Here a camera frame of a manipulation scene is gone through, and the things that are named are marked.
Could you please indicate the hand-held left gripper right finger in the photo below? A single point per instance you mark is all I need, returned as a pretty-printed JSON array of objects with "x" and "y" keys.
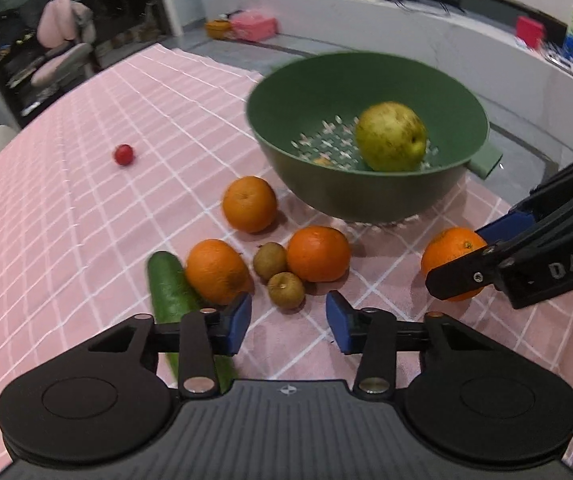
[{"x": 340, "y": 322}]

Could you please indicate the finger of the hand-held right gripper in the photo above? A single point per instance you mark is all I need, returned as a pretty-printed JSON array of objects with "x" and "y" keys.
[
  {"x": 458, "y": 272},
  {"x": 508, "y": 225}
]

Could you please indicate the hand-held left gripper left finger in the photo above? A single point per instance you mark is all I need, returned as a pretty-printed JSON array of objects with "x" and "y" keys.
[{"x": 236, "y": 322}]

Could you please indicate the orange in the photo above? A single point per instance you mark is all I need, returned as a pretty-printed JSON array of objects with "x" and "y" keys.
[
  {"x": 249, "y": 204},
  {"x": 446, "y": 250},
  {"x": 319, "y": 254},
  {"x": 215, "y": 270}
]

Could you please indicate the brown kiwi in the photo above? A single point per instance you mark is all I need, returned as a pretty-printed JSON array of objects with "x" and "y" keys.
[
  {"x": 270, "y": 261},
  {"x": 286, "y": 291}
]

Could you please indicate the green cucumber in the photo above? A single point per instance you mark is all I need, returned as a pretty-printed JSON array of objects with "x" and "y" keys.
[{"x": 166, "y": 285}]

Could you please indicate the yellow-green pear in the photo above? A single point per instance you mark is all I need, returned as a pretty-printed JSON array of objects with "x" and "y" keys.
[{"x": 391, "y": 135}]

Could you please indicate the red cherry tomato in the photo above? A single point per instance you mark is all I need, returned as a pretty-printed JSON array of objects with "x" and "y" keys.
[{"x": 124, "y": 155}]

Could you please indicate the green colander bowl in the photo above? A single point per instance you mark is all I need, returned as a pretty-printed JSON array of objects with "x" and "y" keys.
[{"x": 316, "y": 105}]

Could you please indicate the pink checked tablecloth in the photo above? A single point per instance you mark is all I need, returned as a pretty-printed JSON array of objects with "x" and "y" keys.
[{"x": 91, "y": 210}]

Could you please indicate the white tv cabinet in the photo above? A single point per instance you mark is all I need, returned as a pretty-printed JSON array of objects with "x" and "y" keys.
[{"x": 466, "y": 45}]

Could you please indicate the red box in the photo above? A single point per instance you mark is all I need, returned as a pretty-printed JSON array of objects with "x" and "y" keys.
[{"x": 531, "y": 32}]

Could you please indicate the pink storage box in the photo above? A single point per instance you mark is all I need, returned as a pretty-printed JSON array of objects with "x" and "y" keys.
[{"x": 254, "y": 26}]

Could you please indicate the pink office chair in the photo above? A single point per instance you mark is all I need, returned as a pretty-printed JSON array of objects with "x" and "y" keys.
[{"x": 64, "y": 30}]

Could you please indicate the black shelf rack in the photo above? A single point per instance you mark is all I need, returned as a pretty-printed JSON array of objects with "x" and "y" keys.
[{"x": 6, "y": 45}]

